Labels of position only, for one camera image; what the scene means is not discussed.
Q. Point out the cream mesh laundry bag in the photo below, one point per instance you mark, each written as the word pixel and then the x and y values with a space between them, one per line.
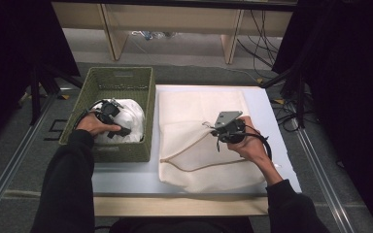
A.
pixel 200 161

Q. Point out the green woven basket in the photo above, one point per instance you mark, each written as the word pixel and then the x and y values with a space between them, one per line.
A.
pixel 113 77

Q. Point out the wooden shelf unit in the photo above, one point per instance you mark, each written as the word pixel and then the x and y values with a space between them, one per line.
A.
pixel 175 19

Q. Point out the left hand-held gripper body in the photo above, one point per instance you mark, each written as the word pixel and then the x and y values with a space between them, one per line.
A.
pixel 109 111

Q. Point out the clear plastic wrap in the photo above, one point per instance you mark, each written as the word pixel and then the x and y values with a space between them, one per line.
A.
pixel 152 34

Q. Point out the black metal stand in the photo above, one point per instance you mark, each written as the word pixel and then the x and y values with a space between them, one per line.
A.
pixel 299 97
pixel 35 93

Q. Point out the white garment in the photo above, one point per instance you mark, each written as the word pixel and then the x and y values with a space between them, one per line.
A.
pixel 131 116

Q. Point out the person's left hand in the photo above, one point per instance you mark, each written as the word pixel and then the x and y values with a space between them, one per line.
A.
pixel 92 124

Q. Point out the black curtain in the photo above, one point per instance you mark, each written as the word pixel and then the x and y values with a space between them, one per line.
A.
pixel 9 48
pixel 353 81

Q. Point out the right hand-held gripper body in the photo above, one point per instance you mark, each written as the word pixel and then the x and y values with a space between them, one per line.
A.
pixel 231 129

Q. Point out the person's right hand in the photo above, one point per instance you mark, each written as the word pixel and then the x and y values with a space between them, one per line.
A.
pixel 255 149

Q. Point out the white table sheet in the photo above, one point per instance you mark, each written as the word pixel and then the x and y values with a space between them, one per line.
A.
pixel 142 178

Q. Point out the aluminium floor rail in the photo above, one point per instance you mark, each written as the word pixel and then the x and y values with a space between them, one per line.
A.
pixel 13 161
pixel 317 176

